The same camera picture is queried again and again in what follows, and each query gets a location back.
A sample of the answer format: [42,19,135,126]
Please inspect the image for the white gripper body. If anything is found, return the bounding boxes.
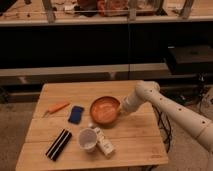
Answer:
[119,94,142,115]

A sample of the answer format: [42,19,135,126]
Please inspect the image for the orange ceramic bowl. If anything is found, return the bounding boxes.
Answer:
[90,96,120,125]

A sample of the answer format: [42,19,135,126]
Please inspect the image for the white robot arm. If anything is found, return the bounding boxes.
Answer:
[120,80,213,151]

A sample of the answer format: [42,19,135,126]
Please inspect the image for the white plastic bottle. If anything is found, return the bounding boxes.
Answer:
[89,123,115,158]

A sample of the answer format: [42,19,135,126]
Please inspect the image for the clear plastic cup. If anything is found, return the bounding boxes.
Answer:
[78,128,97,153]

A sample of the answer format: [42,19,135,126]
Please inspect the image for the blue smartphone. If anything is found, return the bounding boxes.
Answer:
[68,106,84,124]

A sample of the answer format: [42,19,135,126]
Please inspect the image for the wooden table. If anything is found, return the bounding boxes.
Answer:
[16,81,168,171]

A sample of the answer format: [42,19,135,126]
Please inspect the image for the black box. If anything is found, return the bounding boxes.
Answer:
[166,45,213,75]

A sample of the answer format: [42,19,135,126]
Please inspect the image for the black white striped case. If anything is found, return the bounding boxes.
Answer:
[45,129,72,161]

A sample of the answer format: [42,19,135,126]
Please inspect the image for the wooden shelf with clutter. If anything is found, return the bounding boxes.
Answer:
[0,0,213,27]

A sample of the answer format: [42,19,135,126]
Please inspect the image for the black cables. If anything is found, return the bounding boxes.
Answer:
[151,103,173,151]

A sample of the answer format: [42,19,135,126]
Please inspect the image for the orange handled tool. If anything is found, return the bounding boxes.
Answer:
[43,102,69,116]

